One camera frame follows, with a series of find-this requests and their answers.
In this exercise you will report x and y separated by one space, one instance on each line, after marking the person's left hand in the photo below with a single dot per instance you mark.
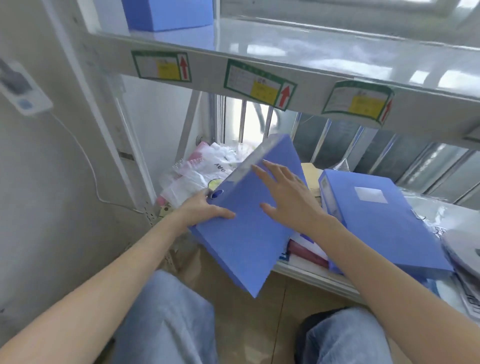
195 212

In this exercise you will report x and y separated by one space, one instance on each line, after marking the person's right hand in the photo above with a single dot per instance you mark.
296 206

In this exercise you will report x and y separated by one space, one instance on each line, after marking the person's right middle finger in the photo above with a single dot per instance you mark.
273 168

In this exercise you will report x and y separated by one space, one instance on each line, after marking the person's right thumb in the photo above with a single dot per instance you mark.
269 208

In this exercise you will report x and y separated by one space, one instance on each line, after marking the person's left thumb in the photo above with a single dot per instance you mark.
221 214

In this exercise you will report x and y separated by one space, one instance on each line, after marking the plain blue file box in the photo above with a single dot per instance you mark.
247 240

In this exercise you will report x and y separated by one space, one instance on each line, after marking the person's right forearm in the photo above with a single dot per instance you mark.
378 296

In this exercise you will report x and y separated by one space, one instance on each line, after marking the person's left forearm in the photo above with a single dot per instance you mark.
93 285

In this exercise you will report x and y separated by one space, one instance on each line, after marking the brown cardboard sheet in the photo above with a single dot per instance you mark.
312 176

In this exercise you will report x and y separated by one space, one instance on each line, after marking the white paper sheets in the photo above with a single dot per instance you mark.
300 240

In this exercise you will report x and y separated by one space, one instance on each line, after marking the white pink plastic bag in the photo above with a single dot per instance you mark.
202 168

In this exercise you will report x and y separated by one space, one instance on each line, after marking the dark red booklet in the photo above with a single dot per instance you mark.
305 254

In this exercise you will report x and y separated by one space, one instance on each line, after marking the green yellow shelf label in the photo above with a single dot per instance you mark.
358 100
161 66
258 84

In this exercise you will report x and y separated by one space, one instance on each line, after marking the metal window railing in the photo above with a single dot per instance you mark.
378 150

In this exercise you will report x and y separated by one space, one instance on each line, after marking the blue file box white label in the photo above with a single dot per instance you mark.
382 225

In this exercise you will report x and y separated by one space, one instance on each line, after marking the grey metal shelf rack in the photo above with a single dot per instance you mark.
307 56

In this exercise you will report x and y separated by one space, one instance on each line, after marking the person's blue jeans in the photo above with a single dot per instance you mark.
165 322

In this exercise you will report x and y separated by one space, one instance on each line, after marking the blue storage box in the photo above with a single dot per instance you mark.
168 15

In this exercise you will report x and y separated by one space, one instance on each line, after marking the clear plastic bag with papers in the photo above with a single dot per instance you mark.
453 236

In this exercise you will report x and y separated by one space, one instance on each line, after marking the white power strip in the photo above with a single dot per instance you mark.
20 88

